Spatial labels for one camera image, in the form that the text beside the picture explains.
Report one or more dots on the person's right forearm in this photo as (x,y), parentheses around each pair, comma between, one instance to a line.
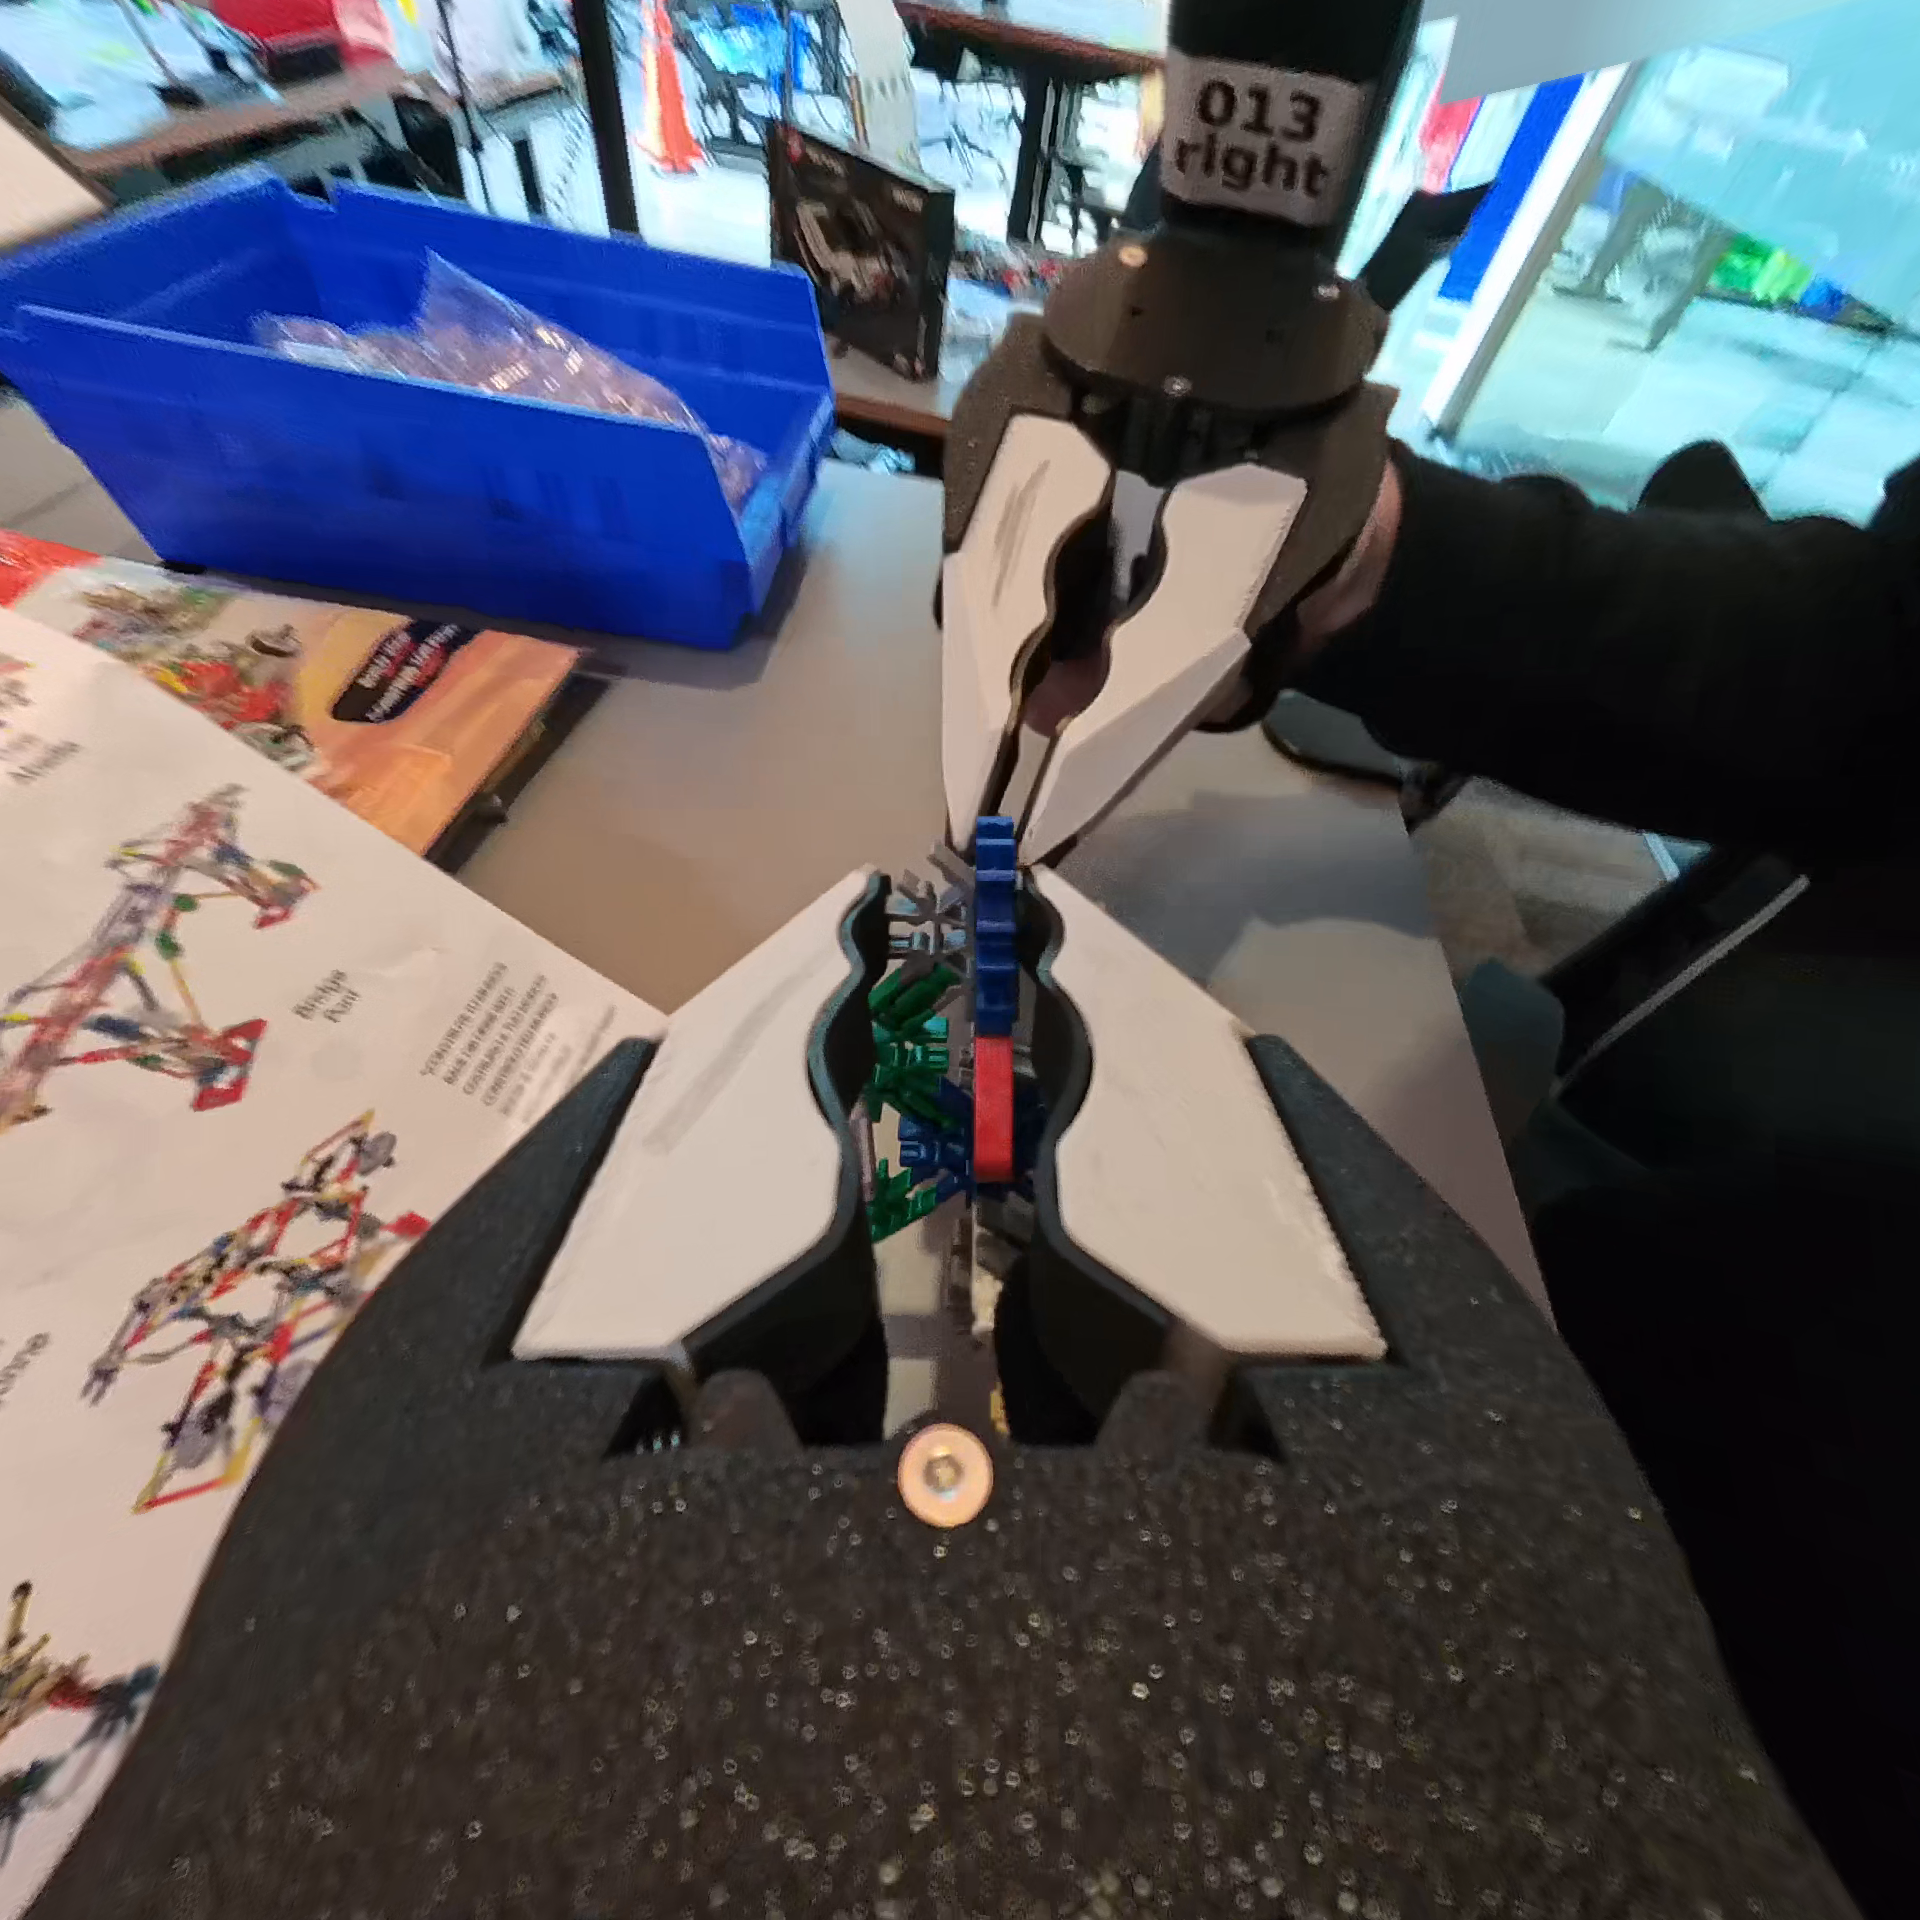
(1575,644)

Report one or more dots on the grey chair armrest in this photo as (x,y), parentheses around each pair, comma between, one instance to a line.
(1507,1036)

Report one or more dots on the black printed box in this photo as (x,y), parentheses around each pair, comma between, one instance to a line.
(861,255)

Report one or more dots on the orange traffic cone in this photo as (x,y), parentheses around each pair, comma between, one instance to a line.
(668,89)

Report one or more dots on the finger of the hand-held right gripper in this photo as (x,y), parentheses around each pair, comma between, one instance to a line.
(996,600)
(1184,628)

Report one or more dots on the blue plastic bin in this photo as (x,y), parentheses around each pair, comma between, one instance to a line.
(376,481)

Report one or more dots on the clear plastic bags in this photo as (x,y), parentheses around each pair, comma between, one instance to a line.
(495,359)

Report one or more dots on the black office chair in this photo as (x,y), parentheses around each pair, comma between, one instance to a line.
(1440,224)

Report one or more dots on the colourful construction toy model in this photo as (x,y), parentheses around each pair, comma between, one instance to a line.
(993,914)

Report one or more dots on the printed instruction sheet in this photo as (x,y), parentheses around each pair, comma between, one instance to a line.
(300,1049)

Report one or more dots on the red box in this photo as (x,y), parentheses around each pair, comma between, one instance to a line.
(300,19)

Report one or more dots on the black pole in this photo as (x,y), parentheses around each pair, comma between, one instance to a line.
(593,105)

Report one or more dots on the person's right hand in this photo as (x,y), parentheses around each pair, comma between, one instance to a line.
(1359,579)

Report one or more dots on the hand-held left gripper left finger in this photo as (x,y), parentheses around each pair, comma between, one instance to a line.
(690,1201)

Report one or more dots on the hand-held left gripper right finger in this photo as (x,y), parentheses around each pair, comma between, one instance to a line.
(1215,1201)

